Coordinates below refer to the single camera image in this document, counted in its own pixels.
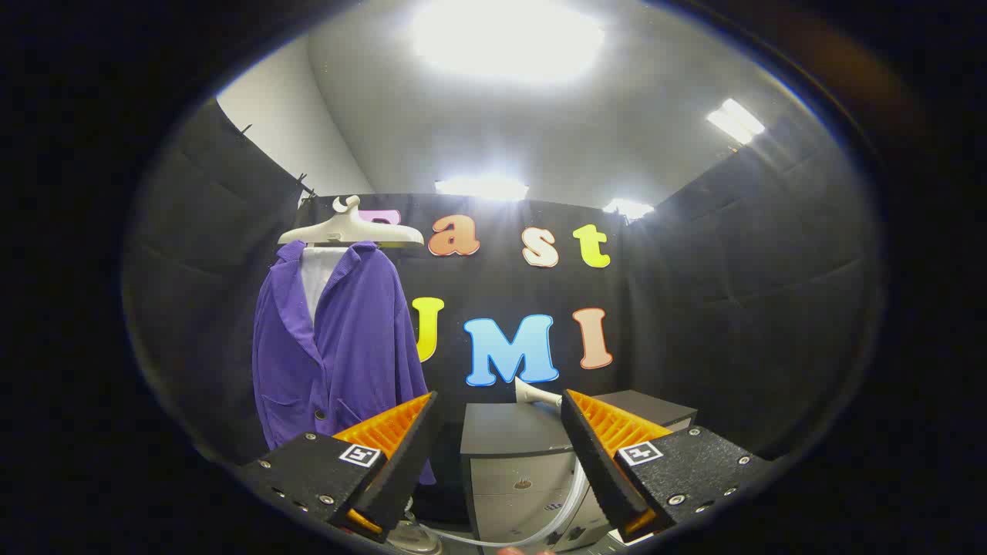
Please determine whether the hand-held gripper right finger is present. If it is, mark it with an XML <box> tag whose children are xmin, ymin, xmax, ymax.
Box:
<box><xmin>561</xmin><ymin>389</ymin><xmax>774</xmax><ymax>542</ymax></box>

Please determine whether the white plastic hanger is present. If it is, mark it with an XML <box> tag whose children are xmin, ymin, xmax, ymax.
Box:
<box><xmin>278</xmin><ymin>195</ymin><xmax>425</xmax><ymax>249</ymax></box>

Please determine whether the large ceiling light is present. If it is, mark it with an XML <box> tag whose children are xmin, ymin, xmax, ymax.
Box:
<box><xmin>409</xmin><ymin>0</ymin><xmax>607</xmax><ymax>82</ymax></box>

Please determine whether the ceiling light panel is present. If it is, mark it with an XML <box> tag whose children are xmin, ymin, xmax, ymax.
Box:
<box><xmin>434</xmin><ymin>176</ymin><xmax>530</xmax><ymax>203</ymax></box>
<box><xmin>706</xmin><ymin>98</ymin><xmax>766</xmax><ymax>145</ymax></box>
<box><xmin>603</xmin><ymin>198</ymin><xmax>655</xmax><ymax>220</ymax></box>

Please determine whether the purple jacket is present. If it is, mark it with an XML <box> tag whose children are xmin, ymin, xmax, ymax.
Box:
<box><xmin>252</xmin><ymin>240</ymin><xmax>438</xmax><ymax>486</ymax></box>

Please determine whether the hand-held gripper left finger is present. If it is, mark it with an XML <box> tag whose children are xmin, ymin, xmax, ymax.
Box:
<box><xmin>237</xmin><ymin>391</ymin><xmax>446</xmax><ymax>545</ymax></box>

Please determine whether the grey cabinet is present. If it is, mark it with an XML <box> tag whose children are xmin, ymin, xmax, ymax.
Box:
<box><xmin>460</xmin><ymin>389</ymin><xmax>699</xmax><ymax>553</ymax></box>

